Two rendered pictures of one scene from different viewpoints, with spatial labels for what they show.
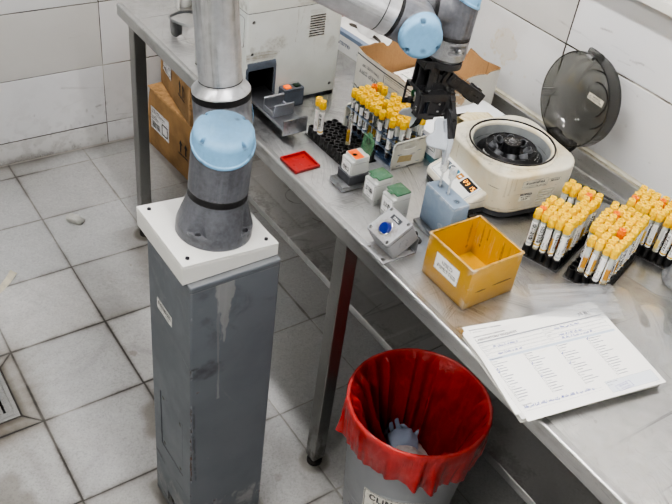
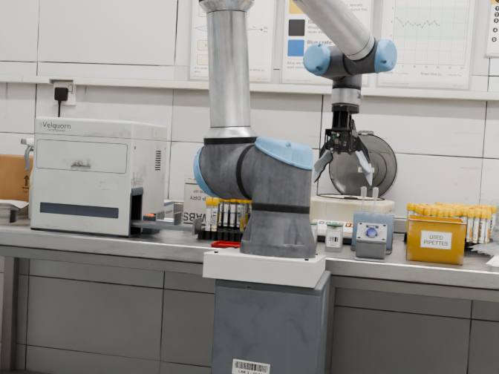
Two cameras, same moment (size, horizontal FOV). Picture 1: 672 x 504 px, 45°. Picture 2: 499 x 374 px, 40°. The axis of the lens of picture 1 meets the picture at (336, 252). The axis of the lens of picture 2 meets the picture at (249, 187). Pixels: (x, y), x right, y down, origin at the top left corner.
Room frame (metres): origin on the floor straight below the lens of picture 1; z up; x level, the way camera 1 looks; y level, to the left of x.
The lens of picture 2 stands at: (0.27, 1.15, 1.11)
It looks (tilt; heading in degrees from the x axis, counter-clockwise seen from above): 3 degrees down; 321
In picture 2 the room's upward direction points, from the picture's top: 3 degrees clockwise
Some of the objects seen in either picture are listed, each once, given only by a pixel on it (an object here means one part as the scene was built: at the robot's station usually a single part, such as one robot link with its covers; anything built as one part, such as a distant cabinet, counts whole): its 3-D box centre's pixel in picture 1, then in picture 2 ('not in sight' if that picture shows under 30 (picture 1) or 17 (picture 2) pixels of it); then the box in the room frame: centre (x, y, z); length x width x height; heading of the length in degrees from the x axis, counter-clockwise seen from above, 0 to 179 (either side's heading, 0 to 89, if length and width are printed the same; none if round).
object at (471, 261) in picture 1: (471, 261); (434, 238); (1.27, -0.27, 0.93); 0.13 x 0.13 x 0.10; 38
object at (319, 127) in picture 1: (342, 127); (232, 219); (1.70, 0.03, 0.93); 0.17 x 0.09 x 0.11; 39
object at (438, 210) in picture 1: (443, 213); (373, 231); (1.42, -0.21, 0.93); 0.10 x 0.07 x 0.10; 34
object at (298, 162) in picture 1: (300, 161); (227, 245); (1.60, 0.11, 0.88); 0.07 x 0.07 x 0.01; 39
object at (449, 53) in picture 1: (448, 48); (347, 99); (1.48, -0.16, 1.26); 0.08 x 0.08 x 0.05
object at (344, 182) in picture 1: (353, 175); not in sight; (1.55, -0.01, 0.89); 0.09 x 0.05 x 0.04; 127
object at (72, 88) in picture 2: not in sight; (64, 93); (2.60, 0.11, 1.29); 0.09 x 0.01 x 0.09; 39
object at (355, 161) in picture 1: (354, 165); not in sight; (1.56, -0.01, 0.92); 0.05 x 0.04 x 0.06; 127
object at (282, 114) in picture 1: (273, 104); (160, 220); (1.78, 0.20, 0.92); 0.21 x 0.07 x 0.05; 39
